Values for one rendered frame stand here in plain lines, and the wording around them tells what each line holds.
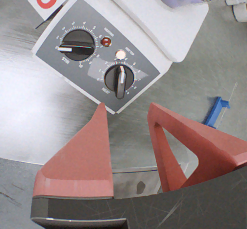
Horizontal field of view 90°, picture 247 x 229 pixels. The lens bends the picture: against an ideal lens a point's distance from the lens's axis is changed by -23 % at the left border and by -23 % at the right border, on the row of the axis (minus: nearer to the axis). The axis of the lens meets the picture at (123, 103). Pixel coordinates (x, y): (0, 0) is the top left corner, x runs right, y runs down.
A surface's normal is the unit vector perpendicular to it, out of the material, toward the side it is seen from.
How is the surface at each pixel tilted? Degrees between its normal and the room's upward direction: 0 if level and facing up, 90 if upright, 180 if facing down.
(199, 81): 0
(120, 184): 0
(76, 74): 30
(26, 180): 0
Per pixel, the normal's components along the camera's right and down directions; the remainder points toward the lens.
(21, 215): 0.47, 0.19
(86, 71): 0.15, 0.59
